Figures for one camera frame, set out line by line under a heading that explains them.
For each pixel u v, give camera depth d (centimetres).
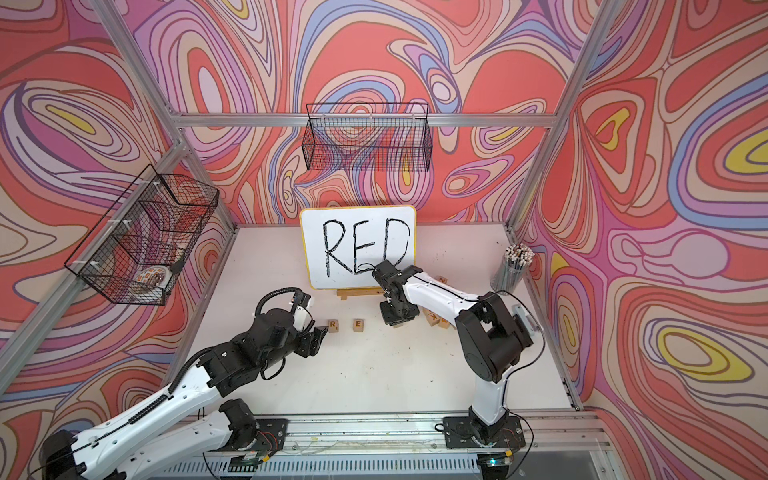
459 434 72
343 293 94
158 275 72
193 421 59
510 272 91
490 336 48
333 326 91
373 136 96
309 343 66
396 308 76
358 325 90
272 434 73
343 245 89
